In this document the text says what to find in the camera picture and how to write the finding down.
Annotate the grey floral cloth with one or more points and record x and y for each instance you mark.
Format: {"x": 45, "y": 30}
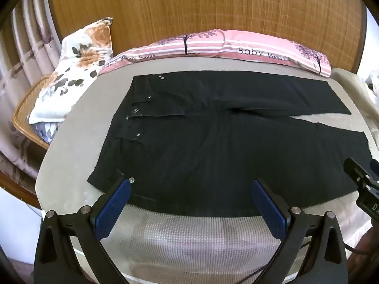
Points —
{"x": 47, "y": 131}

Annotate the light patterned curtain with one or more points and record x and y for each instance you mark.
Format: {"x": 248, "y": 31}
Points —
{"x": 26, "y": 35}

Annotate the pink striped lettered pillow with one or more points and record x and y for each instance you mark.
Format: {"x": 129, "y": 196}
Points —
{"x": 266, "y": 46}

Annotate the white dotted cloth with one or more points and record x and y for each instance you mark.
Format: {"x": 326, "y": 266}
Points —
{"x": 373, "y": 85}

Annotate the beige mesh bed mat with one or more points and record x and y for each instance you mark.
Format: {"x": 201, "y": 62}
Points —
{"x": 88, "y": 109}

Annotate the rattan chair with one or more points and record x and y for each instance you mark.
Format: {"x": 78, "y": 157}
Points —
{"x": 22, "y": 115}

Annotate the black pants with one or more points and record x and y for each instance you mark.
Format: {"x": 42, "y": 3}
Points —
{"x": 207, "y": 153}

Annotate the wooden bed frame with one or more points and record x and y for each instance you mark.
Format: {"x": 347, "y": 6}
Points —
{"x": 17, "y": 189}

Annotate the pink striped tree-print pillow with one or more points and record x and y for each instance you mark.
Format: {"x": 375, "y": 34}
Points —
{"x": 165, "y": 47}

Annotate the beige bedding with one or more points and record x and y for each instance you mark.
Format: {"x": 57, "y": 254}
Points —
{"x": 349, "y": 85}

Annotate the white floral pillow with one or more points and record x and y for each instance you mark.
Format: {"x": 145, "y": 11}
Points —
{"x": 74, "y": 74}

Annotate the person's right forearm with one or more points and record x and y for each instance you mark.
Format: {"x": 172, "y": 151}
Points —
{"x": 367, "y": 257}

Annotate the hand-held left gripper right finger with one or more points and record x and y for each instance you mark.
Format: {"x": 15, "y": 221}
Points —
{"x": 268, "y": 210}

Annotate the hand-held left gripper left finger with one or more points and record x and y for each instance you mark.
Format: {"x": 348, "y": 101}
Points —
{"x": 114, "y": 210}

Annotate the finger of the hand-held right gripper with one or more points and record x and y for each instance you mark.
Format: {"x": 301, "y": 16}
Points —
{"x": 355, "y": 168}

